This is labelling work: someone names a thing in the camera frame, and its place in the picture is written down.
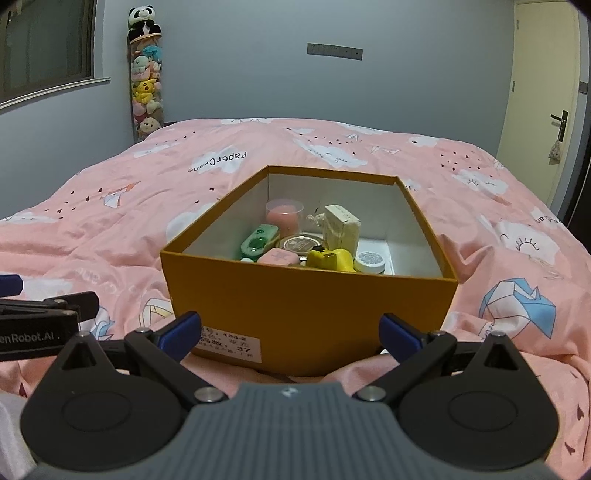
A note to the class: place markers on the panda plush toy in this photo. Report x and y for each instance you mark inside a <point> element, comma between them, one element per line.
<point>143,23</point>

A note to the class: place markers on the yellow plastic gadget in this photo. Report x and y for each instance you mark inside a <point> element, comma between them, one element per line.
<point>334,261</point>

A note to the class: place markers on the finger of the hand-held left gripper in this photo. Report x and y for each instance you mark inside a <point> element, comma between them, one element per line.
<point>69,304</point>
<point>10,285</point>

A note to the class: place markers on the clear tube of plush toys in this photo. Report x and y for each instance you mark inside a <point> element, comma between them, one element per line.
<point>147,87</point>

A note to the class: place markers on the hanging fabric sachet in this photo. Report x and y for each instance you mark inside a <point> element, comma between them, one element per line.
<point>554,151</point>

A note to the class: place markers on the cream door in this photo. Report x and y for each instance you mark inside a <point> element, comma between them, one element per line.
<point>531,69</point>

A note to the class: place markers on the clear container with pink sponge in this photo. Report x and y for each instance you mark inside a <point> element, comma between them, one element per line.
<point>285,219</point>

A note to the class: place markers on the cream carton box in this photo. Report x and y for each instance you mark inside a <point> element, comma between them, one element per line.
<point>342,228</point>

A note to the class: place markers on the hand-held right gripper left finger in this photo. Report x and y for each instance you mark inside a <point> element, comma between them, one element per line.
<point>182,330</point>

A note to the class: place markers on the grey wall strip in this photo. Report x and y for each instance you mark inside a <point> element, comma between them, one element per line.
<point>334,51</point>

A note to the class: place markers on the orange cardboard box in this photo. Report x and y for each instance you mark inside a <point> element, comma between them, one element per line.
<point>300,314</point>

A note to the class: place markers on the green bottle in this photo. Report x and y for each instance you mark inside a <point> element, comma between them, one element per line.
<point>258,240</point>

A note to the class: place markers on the gold lidded glass jar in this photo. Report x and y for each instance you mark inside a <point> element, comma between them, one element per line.
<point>301,243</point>

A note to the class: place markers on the white cloth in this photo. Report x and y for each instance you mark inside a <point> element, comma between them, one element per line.
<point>14,429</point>

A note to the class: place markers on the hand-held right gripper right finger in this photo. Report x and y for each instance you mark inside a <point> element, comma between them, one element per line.
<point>397,334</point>

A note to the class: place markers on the pink pump bottle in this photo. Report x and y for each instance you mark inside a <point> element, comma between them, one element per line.
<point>277,257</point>

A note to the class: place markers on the pink printed blanket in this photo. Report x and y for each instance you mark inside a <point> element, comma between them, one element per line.
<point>115,230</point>

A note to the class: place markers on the grey jar with glitter lid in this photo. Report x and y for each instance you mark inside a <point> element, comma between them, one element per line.
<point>369,262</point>

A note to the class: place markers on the dark framed window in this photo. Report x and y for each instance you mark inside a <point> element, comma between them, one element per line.
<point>46,41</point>

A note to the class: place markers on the cream knitted toy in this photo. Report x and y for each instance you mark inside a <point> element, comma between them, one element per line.
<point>316,217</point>

